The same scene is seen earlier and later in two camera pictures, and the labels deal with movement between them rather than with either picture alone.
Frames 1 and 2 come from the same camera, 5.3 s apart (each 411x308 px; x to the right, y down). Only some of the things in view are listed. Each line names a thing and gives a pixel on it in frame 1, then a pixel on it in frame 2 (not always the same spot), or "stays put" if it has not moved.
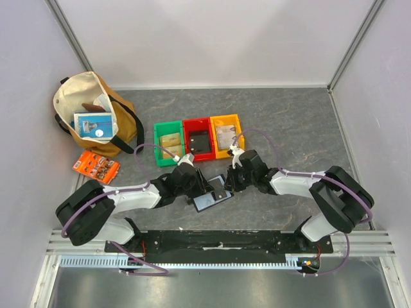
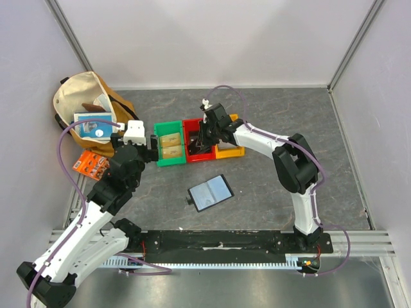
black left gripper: [201, 186] → [152, 153]
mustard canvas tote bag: [97, 116] stays put
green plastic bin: [167, 128] stays put
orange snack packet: [101, 168] stays put
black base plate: [218, 246] stays put
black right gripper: [237, 176] → [203, 136]
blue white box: [97, 125] stays put
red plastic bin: [199, 124] stays put
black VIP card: [219, 190] → [193, 149]
